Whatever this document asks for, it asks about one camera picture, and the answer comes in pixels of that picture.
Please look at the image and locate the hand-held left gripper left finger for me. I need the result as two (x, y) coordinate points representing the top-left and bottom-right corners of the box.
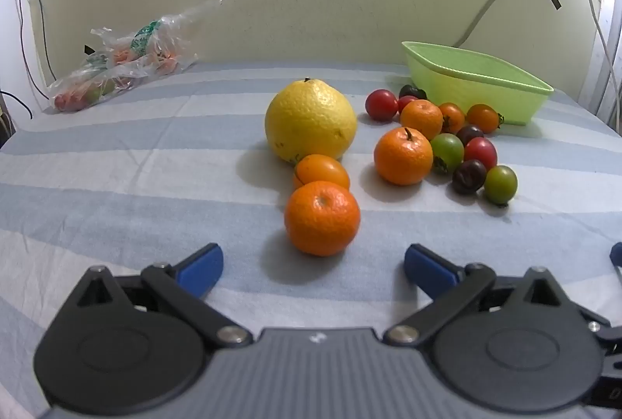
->
(73, 243), (253, 348)

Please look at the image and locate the light green plastic basket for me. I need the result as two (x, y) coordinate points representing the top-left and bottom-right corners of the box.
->
(401, 40), (555, 126)

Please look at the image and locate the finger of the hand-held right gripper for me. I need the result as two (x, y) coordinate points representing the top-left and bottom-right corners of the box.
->
(609, 242), (622, 288)
(578, 309), (622, 356)

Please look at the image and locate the white window frame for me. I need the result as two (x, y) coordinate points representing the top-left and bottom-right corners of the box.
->
(578, 0), (622, 133)

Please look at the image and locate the green cherry tomato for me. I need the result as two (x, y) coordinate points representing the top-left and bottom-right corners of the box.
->
(430, 133), (465, 175)
(483, 165), (519, 206)

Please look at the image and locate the orange mandarin with stem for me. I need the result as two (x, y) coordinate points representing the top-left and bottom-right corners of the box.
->
(374, 127), (434, 186)

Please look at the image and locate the orange cherry tomato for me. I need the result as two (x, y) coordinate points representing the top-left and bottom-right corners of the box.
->
(465, 104), (505, 134)
(438, 102), (466, 134)

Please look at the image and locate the small orange mandarin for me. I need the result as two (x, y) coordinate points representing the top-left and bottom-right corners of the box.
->
(400, 99), (444, 142)

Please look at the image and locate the large yellow citrus fruit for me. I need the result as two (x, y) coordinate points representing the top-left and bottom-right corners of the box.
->
(265, 77), (358, 165)

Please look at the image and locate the blue white striped cloth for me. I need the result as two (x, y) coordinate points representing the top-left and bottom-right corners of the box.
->
(0, 61), (622, 419)

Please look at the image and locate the black looped cable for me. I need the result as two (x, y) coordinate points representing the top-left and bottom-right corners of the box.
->
(0, 91), (34, 121)

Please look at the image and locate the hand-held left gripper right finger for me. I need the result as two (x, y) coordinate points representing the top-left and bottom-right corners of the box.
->
(383, 243), (568, 348)

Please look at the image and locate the large orange mandarin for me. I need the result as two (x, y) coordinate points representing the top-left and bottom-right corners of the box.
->
(284, 181), (362, 257)

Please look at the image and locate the clear plastic bag of produce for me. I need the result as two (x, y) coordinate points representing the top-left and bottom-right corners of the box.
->
(46, 0), (225, 113)

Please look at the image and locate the thin black wall cable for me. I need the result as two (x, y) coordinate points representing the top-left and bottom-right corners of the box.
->
(7, 0), (52, 101)
(14, 0), (56, 79)

